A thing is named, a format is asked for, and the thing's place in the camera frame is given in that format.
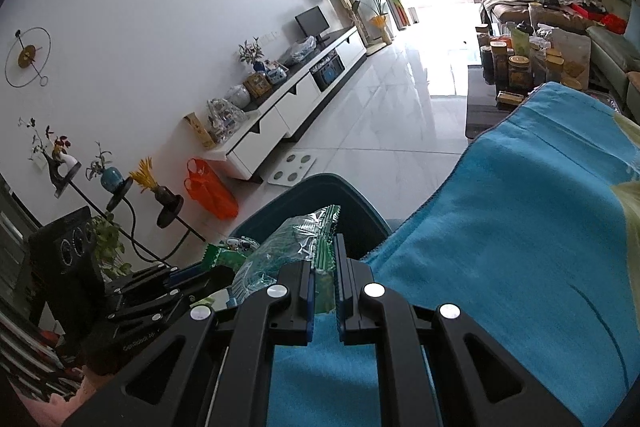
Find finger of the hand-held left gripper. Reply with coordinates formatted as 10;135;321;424
107;289;201;324
107;263;233;300

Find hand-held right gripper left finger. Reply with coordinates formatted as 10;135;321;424
62;259;317;427

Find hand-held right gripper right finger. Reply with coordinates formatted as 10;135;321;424
332;233;583;427

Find clear green snack wrapper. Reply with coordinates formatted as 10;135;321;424
230;204;343;315

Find dark green snack wrapper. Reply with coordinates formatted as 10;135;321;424
202;237;261;273

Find teal plastic bin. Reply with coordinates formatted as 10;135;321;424
227;173;393;278

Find person's left forearm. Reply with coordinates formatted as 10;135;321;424
10;372;106;427

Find green leafy floor plant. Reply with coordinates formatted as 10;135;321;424
92;212;131;280

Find black metal plant stand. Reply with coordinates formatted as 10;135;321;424
50;152;206;258

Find dark vase yellow flowers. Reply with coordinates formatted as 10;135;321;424
129;157;173;208

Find teal vase green plant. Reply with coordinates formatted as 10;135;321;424
86;142;124;192

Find white vase red twigs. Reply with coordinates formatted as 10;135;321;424
19;117;81;178

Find orange plastic bag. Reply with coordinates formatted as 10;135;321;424
184;158;239;220

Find white bathroom scale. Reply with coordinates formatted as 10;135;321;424
266;153;317;186

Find yellow paper box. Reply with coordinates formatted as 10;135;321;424
184;113;218;151

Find clear bag with items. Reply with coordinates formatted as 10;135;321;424
206;99;246;142

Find blue floral blanket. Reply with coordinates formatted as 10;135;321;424
265;82;640;427

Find white round jar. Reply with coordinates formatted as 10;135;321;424
225;85;250;110

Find white black TV cabinet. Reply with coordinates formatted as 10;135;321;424
202;26;368;182

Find brown picture box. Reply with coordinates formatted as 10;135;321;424
244;73;273;100

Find blue white porcelain jar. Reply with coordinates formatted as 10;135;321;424
265;61;290;84

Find blue vase with twigs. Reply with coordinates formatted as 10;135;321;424
237;38;266;74

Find dark coffee table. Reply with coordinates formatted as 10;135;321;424
465;22;621;140

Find clear plastic bag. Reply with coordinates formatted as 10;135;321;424
282;36;318;66

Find black computer monitor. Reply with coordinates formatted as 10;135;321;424
295;6;331;42

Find group of glass jars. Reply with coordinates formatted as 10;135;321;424
475;24;566;95

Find grey green sofa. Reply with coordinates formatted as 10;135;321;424
480;0;640;118

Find round black wall clock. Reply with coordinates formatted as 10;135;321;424
5;28;52;88

